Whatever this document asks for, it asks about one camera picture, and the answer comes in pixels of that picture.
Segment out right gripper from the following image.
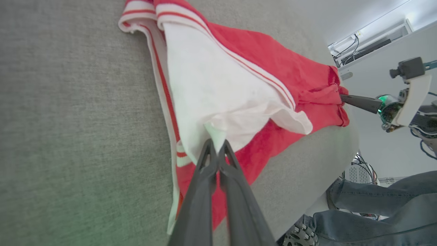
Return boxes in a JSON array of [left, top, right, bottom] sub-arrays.
[[340, 88, 410, 133]]

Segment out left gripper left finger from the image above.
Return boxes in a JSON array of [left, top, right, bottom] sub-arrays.
[[167, 138, 219, 246]]

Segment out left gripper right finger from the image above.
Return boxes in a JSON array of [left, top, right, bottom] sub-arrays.
[[218, 139, 278, 246]]

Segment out red white basketball jersey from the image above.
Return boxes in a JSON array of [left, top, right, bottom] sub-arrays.
[[118, 0, 350, 236]]

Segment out white perforated box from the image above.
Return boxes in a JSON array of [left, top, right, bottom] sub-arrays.
[[343, 155, 378, 185]]

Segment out blue jeans leg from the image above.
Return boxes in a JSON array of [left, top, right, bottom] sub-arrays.
[[300, 195, 437, 246], [326, 171, 437, 210]]

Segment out grey fabric sofa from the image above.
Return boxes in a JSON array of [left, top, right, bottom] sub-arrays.
[[0, 0, 361, 246]]

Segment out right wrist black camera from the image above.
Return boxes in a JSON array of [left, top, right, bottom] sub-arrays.
[[389, 57, 426, 80]]

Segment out white wall unit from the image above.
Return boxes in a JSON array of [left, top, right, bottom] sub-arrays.
[[328, 19, 413, 69]]

